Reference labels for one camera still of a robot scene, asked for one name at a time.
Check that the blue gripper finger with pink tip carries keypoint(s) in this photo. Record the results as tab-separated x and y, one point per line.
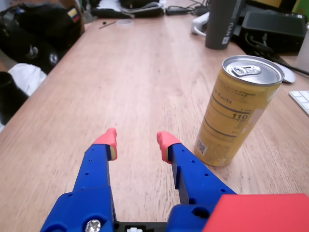
91	174
193	176

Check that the yellow drink can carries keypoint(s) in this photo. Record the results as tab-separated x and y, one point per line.
229	120

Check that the black cylinder object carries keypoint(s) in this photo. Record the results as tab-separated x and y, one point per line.
9	96

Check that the white plastic bag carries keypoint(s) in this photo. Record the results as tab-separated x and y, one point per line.
26	77

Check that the white keyboard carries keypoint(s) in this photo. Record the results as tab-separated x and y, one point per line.
301	99

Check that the white computer mouse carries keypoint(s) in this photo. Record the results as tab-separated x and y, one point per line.
288	75

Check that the small black hand tool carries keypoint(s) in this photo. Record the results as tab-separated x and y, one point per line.
107	24

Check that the black backpack with flag patch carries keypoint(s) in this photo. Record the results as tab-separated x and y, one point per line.
43	31

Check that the grey box with label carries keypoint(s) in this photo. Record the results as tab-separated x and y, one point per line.
219	24

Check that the black flat sleeve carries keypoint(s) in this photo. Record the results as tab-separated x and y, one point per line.
106	13

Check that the black power adapter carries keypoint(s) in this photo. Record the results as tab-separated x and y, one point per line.
176	10

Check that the black box device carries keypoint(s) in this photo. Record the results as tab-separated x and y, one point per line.
272	26

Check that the black zip case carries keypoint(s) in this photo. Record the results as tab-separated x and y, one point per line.
144	10

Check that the red camera mount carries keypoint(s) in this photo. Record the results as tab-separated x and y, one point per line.
260	215

